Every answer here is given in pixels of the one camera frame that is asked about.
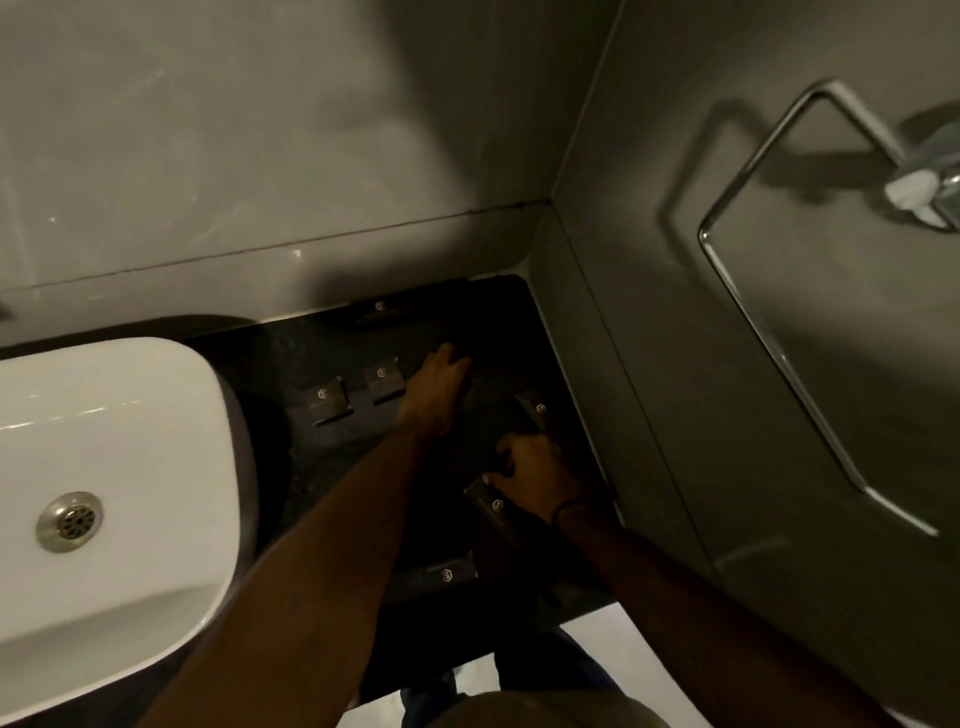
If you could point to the person's left hand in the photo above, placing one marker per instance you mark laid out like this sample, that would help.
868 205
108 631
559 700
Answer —
431 394

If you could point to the person's right hand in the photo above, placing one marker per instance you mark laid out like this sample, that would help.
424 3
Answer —
544 472

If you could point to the person's right fingers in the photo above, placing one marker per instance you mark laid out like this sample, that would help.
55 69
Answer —
504 461

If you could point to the person's left fingers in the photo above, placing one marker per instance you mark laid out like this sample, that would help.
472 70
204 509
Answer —
450 358

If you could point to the small dark amenity box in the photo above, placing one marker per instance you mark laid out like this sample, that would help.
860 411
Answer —
377 310
441 576
537 411
328 401
384 379
496 514

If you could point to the person's left forearm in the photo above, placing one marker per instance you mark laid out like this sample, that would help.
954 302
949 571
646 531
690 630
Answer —
315 585

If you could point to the person's right forearm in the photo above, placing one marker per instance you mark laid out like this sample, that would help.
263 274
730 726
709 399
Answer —
675 615

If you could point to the black wristband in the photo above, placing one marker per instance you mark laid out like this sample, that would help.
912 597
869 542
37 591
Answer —
568 508

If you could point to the white ceramic sink basin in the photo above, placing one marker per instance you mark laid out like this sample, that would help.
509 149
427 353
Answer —
127 465

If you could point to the metal sink drain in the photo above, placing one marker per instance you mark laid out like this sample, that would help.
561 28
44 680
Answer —
70 522

